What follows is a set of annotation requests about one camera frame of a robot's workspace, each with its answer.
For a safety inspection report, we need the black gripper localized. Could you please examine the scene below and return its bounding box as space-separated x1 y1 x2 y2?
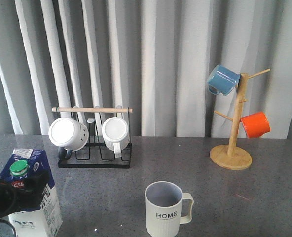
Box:
0 171 49 218

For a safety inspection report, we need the blue white milk carton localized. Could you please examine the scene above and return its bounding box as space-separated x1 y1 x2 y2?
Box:
0 148 63 237

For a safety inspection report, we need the white HOME mug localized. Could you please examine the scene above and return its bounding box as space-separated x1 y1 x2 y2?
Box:
144 181 194 237

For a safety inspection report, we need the white smiley face mug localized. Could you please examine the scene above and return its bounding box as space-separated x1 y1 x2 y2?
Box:
48 118 89 160

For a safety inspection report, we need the white ribbed mug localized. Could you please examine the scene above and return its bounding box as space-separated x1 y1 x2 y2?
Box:
102 117 129 158

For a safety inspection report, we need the grey pleated curtain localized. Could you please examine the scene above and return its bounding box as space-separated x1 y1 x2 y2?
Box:
0 0 292 139

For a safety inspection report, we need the wooden mug tree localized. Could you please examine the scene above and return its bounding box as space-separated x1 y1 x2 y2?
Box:
210 69 271 170

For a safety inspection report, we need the blue enamel mug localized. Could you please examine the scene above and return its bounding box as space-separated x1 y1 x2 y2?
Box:
207 64 240 96

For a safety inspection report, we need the orange enamel mug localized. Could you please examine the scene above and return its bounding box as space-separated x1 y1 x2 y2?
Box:
240 112 271 138

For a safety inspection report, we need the black cable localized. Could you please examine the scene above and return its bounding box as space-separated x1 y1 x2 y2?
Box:
0 219 17 237

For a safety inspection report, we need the black wire mug rack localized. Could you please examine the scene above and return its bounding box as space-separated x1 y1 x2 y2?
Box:
52 106 133 168

